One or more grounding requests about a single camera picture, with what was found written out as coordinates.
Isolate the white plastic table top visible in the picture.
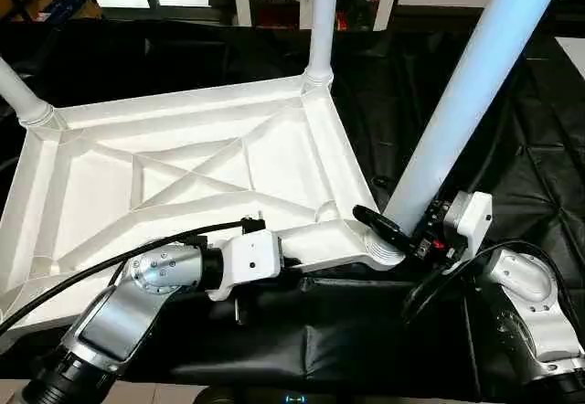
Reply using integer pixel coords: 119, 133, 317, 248
0, 70, 408, 332

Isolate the small brown cardboard box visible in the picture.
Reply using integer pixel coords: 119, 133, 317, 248
0, 0, 65, 23

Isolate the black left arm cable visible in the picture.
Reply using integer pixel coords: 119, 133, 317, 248
0, 217, 268, 336

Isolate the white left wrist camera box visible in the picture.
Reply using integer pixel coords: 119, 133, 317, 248
208, 232, 284, 303

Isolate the blue box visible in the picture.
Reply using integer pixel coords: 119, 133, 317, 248
55, 0, 103, 21

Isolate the black mat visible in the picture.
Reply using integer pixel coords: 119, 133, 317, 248
0, 16, 585, 404

